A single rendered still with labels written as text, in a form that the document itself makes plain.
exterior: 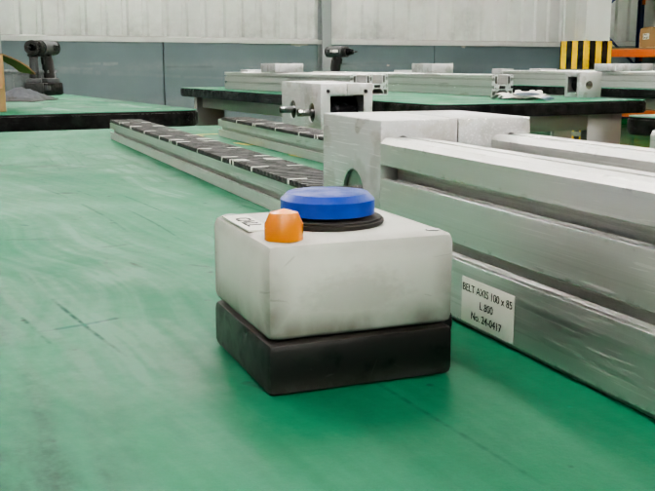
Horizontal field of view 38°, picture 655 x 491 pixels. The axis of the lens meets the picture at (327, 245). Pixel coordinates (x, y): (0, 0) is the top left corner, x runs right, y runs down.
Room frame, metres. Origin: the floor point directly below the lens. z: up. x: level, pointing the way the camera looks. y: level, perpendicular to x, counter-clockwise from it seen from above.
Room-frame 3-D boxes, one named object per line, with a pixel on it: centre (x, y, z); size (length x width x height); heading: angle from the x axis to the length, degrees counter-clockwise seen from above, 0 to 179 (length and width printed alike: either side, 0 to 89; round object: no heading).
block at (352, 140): (0.60, -0.05, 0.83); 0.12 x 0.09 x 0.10; 112
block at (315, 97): (1.59, 0.00, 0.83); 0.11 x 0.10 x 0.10; 111
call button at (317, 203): (0.40, 0.00, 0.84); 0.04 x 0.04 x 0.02
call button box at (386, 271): (0.40, -0.01, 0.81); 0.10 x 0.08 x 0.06; 112
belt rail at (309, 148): (1.26, 0.00, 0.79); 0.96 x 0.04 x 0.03; 22
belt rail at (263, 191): (1.19, 0.17, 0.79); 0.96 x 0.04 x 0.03; 22
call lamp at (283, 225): (0.36, 0.02, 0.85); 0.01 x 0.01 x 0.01
